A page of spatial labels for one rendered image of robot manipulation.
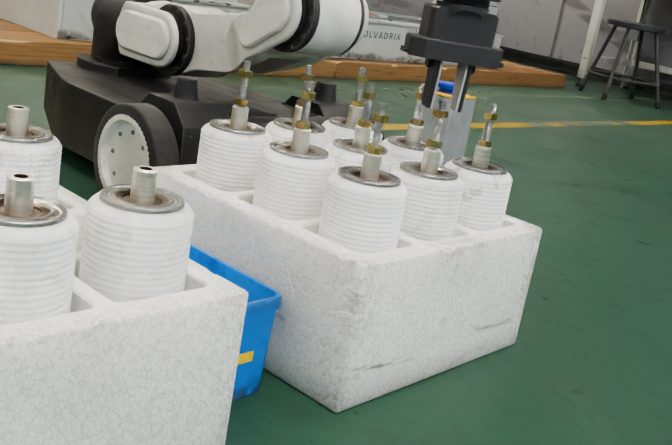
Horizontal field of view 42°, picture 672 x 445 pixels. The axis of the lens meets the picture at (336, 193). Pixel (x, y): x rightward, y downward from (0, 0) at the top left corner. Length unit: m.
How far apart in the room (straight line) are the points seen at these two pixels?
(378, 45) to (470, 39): 3.10
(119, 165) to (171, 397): 0.82
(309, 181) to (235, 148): 0.13
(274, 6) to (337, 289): 0.68
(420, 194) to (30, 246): 0.53
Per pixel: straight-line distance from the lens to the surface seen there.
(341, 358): 0.98
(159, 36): 1.78
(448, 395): 1.11
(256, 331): 0.98
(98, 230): 0.78
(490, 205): 1.18
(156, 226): 0.76
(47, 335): 0.70
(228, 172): 1.14
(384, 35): 4.18
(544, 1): 6.89
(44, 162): 0.97
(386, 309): 1.00
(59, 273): 0.72
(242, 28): 1.58
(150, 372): 0.78
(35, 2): 3.28
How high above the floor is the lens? 0.48
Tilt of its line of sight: 15 degrees down
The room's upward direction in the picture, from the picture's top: 10 degrees clockwise
